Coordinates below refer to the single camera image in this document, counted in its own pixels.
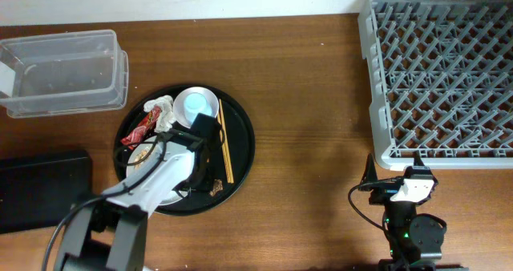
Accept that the white tissue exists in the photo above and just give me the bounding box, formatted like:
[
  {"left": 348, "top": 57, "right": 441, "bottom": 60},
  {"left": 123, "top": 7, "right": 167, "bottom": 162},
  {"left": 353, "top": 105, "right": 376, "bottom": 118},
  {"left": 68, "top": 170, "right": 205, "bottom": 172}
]
[{"left": 143, "top": 95, "right": 176, "bottom": 133}]

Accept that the brown food scrap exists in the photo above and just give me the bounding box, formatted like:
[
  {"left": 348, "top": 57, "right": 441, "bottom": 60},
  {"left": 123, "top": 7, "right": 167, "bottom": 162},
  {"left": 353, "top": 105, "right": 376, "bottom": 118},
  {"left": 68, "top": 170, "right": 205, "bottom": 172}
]
[{"left": 209, "top": 179, "right": 224, "bottom": 197}]

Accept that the white plate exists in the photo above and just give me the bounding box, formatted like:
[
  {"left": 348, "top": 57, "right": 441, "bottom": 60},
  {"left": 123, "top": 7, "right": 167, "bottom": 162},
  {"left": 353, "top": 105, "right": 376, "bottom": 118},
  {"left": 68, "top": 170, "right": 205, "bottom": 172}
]
[{"left": 126, "top": 135, "right": 195, "bottom": 211}]

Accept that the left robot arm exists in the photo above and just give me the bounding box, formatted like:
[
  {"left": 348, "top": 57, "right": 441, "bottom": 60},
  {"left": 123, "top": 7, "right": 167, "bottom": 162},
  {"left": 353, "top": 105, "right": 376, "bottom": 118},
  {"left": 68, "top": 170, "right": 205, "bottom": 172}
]
[{"left": 45, "top": 114, "right": 224, "bottom": 270}]

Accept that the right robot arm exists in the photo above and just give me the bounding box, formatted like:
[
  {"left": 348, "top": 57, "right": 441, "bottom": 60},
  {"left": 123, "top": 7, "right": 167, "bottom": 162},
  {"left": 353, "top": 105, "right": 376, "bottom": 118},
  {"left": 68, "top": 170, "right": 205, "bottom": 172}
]
[{"left": 348, "top": 155, "right": 469, "bottom": 271}]

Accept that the grey dishwasher rack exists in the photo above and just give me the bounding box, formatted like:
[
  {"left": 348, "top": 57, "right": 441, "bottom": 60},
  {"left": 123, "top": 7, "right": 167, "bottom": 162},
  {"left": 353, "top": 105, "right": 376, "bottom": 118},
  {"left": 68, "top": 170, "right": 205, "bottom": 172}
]
[{"left": 357, "top": 0, "right": 512, "bottom": 171}]

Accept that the black waste bin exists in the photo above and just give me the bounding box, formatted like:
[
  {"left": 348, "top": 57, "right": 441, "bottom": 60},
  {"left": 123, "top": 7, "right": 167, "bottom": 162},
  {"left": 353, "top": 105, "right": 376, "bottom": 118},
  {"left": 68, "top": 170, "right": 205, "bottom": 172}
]
[{"left": 1, "top": 150, "right": 93, "bottom": 234}]

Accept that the wooden chopstick left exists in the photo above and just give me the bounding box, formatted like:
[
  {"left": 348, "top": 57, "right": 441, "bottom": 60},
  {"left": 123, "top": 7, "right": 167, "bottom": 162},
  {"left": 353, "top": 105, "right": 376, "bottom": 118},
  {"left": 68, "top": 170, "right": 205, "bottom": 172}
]
[{"left": 216, "top": 113, "right": 233, "bottom": 184}]

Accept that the wooden chopstick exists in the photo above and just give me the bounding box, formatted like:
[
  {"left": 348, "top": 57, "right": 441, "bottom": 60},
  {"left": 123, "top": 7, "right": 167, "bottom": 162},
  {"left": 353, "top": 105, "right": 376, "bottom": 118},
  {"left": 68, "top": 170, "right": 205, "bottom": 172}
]
[
  {"left": 216, "top": 113, "right": 233, "bottom": 184},
  {"left": 218, "top": 99, "right": 235, "bottom": 183}
]

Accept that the wooden chopstick right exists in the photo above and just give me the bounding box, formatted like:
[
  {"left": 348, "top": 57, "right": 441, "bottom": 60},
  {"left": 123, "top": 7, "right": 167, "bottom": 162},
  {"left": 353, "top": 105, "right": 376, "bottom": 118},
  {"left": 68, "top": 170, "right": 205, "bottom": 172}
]
[{"left": 218, "top": 99, "right": 235, "bottom": 183}]

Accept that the round black tray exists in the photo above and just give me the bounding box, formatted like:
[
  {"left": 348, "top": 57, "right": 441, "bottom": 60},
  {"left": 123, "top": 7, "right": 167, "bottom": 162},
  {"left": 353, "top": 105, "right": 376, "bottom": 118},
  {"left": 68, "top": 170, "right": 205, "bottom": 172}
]
[{"left": 113, "top": 84, "right": 256, "bottom": 216}]

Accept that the light blue cup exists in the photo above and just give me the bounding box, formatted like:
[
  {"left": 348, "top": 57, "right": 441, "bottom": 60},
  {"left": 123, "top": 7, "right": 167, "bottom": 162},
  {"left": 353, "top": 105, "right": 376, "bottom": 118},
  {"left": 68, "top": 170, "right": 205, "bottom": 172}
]
[{"left": 184, "top": 93, "right": 212, "bottom": 123}]

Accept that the white bowl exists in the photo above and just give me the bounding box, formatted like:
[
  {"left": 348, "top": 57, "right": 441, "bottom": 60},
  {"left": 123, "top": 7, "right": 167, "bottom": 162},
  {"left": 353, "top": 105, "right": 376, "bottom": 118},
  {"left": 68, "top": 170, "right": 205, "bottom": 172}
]
[{"left": 173, "top": 87, "right": 220, "bottom": 128}]

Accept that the red snack wrapper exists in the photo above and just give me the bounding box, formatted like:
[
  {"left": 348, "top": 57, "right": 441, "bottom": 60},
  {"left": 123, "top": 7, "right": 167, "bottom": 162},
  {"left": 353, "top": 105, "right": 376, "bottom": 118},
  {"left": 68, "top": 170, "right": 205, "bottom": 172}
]
[{"left": 120, "top": 107, "right": 162, "bottom": 150}]

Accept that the clear plastic bin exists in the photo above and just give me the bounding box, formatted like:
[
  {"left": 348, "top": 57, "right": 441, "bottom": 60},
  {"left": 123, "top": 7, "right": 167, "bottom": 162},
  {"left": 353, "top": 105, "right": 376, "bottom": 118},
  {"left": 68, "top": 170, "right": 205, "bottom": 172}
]
[{"left": 1, "top": 30, "right": 129, "bottom": 119}]

